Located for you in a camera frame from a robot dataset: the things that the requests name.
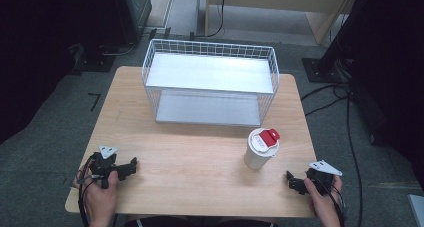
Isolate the black metal stand base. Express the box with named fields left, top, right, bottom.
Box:
left=301, top=56, right=352, bottom=85
left=70, top=42, right=117, bottom=74

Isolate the thin black hanging cable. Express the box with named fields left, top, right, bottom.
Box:
left=205, top=0, right=228, bottom=39

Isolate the person's left hand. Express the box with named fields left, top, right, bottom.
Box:
left=72, top=166, right=120, bottom=221

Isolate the white flat panel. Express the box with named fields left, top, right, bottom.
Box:
left=406, top=193, right=424, bottom=227

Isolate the dark equipment cabinet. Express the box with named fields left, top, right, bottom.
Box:
left=112, top=0, right=154, bottom=45

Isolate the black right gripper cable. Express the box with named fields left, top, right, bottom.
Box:
left=319, top=181, right=348, bottom=227

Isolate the black floor cable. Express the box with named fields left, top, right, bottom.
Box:
left=300, top=82, right=365, bottom=227

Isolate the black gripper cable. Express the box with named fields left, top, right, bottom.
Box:
left=76, top=153, right=100, bottom=227
left=319, top=181, right=348, bottom=227

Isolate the person's right hand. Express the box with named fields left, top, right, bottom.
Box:
left=303, top=175, right=344, bottom=222

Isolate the white cup with red lid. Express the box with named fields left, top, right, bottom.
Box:
left=243, top=127, right=281, bottom=171

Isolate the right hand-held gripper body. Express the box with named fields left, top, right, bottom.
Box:
left=305, top=159, right=344, bottom=197

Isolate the dark curtain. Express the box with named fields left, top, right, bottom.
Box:
left=328, top=0, right=424, bottom=188
left=0, top=0, right=128, bottom=145

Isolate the white wire two-tier rack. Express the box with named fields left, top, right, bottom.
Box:
left=141, top=38, right=281, bottom=128

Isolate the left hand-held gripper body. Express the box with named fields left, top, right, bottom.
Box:
left=89, top=144, right=125, bottom=190

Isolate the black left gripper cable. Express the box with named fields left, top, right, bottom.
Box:
left=76, top=153, right=100, bottom=227

